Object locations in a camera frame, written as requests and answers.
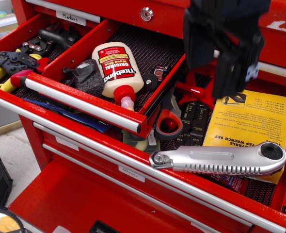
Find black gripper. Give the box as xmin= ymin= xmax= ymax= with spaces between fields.
xmin=183 ymin=0 xmax=271 ymax=99

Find Titebond wood glue bottle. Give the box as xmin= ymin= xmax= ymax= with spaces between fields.
xmin=92 ymin=42 xmax=144 ymax=111

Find red black scissors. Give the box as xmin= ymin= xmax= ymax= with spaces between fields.
xmin=154 ymin=88 xmax=183 ymax=141

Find small chrome clip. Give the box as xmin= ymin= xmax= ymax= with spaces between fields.
xmin=153 ymin=66 xmax=169 ymax=81

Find red tool chest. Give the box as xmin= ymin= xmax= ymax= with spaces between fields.
xmin=9 ymin=0 xmax=286 ymax=233

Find black wire stripper tool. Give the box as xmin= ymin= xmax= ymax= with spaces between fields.
xmin=175 ymin=101 xmax=210 ymax=148

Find grey abrasive sponge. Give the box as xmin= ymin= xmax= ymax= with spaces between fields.
xmin=63 ymin=59 xmax=105 ymax=97

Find blue paper package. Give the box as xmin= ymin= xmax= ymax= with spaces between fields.
xmin=23 ymin=98 xmax=111 ymax=133

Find upper red open drawer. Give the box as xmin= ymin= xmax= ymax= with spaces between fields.
xmin=0 ymin=14 xmax=185 ymax=140

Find black round knob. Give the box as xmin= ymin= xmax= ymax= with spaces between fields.
xmin=142 ymin=73 xmax=158 ymax=91

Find yellow handled crimping tool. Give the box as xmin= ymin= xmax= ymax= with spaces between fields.
xmin=0 ymin=50 xmax=51 ymax=93

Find black handled pliers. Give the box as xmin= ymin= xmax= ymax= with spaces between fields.
xmin=19 ymin=22 xmax=82 ymax=57

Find red open drawer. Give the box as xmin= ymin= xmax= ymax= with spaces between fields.
xmin=0 ymin=43 xmax=286 ymax=233
xmin=0 ymin=14 xmax=185 ymax=140

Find chrome drawer lock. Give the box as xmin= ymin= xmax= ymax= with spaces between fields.
xmin=141 ymin=7 xmax=154 ymax=21

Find red threadlocker tube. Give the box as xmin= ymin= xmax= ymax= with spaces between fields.
xmin=206 ymin=174 xmax=249 ymax=195

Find silver box cutter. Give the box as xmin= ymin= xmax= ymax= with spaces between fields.
xmin=149 ymin=142 xmax=286 ymax=177

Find red plastic clamp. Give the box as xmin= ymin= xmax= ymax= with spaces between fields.
xmin=175 ymin=70 xmax=215 ymax=109

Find lower red open drawer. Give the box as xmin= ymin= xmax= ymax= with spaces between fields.
xmin=0 ymin=43 xmax=286 ymax=233

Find yellow tap wrench set box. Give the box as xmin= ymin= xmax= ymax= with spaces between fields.
xmin=202 ymin=89 xmax=286 ymax=184

